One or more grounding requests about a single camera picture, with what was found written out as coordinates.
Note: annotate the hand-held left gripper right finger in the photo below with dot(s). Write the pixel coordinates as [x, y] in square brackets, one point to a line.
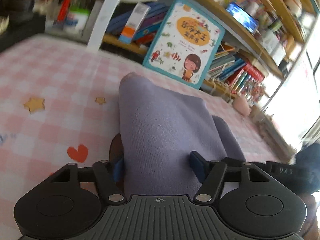
[198, 165]

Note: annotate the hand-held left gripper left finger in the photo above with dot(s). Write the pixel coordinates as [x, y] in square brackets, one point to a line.
[117, 171]

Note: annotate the pink and purple sweater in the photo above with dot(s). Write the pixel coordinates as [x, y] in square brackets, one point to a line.
[162, 130]

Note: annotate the person's right forearm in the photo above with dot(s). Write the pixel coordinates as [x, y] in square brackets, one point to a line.
[312, 215]

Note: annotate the pink plush pouch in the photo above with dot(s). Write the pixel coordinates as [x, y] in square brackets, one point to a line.
[242, 106]

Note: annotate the colourful paper flower bouquet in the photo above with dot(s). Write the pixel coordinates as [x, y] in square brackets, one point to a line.
[255, 91]

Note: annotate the row of standing hardcover books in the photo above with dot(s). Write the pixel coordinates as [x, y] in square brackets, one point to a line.
[238, 81]

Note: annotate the row of thin picture books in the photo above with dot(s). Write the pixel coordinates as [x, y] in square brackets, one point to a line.
[225, 65]

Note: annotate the pink checked table mat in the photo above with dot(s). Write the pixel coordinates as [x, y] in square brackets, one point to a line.
[62, 80]

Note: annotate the red thick dictionary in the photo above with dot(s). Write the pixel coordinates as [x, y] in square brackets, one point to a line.
[253, 71]

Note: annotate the teal children's sound book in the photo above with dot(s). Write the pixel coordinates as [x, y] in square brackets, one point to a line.
[185, 42]

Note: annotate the orange and white carton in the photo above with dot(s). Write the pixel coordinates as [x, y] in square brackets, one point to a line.
[132, 25]

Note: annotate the stack of blue books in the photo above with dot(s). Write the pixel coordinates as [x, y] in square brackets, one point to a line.
[152, 20]

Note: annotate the white and wooden bookshelf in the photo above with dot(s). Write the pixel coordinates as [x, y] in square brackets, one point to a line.
[105, 17]

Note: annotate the white cup with green rim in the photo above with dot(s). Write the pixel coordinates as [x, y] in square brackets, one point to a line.
[76, 21]

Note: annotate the red tassel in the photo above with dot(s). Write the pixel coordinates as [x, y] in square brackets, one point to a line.
[65, 2]

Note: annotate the dark brimmed hat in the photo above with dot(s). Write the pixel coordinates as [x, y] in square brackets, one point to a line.
[15, 5]

